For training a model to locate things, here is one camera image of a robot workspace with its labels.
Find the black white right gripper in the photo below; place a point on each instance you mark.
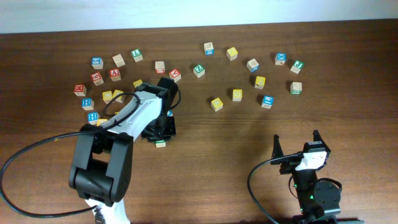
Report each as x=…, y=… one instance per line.
x=287, y=167

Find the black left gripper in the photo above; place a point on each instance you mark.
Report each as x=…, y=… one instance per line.
x=170, y=131

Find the green R letter block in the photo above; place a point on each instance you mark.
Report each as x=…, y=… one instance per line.
x=161, y=143

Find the yellow E letter block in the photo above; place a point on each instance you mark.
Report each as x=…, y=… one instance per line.
x=216, y=104

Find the green Z letter block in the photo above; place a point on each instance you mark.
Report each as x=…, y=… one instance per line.
x=199, y=70

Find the yellow S letter block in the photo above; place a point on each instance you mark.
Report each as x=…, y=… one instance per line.
x=237, y=94

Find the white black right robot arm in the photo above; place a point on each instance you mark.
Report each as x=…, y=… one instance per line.
x=319, y=199

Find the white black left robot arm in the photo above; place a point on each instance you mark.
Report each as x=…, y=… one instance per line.
x=102, y=162

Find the yellow S block left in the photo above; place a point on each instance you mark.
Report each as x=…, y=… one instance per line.
x=137, y=83

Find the blue E letter block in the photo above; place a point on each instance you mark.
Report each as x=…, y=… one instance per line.
x=267, y=102

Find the green side wooden block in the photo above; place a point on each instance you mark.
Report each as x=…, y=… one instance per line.
x=296, y=88

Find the red A block tilted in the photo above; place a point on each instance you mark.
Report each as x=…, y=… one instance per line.
x=175, y=75

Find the yellow G letter block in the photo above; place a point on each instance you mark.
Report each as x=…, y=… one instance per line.
x=118, y=96

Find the red I letter block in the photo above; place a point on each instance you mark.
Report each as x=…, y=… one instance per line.
x=159, y=67

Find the yellow O letter block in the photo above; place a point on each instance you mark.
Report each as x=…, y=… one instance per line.
x=100, y=121

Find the yellow block left pair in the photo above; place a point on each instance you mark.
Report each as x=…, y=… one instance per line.
x=107, y=96

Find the blue H block lower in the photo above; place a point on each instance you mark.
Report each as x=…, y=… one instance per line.
x=93, y=118

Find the blue h block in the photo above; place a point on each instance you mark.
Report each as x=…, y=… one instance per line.
x=87, y=104
x=93, y=118

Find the red A letter block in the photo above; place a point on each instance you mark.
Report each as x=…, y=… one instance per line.
x=115, y=74

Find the yellow block middle right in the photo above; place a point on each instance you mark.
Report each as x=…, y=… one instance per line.
x=259, y=82

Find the blue H block upper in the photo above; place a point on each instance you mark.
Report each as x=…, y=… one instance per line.
x=87, y=104

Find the green L letter block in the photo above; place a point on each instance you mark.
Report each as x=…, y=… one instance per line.
x=137, y=55

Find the green J letter block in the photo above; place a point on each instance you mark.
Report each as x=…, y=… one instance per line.
x=297, y=66

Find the plain wooden block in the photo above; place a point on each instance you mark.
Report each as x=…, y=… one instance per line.
x=118, y=60

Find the red 6 letter block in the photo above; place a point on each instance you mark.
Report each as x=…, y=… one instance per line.
x=97, y=78

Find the blue X letter block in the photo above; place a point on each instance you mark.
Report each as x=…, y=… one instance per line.
x=280, y=58

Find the red M letter block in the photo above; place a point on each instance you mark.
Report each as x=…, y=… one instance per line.
x=80, y=90

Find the blue side block right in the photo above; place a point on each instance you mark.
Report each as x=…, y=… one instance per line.
x=252, y=65

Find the blue side wooden block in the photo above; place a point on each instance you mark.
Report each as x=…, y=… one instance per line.
x=209, y=48

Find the blue S letter block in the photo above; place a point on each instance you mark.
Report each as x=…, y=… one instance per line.
x=97, y=63

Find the yellow block top right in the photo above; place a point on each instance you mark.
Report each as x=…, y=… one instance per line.
x=232, y=53

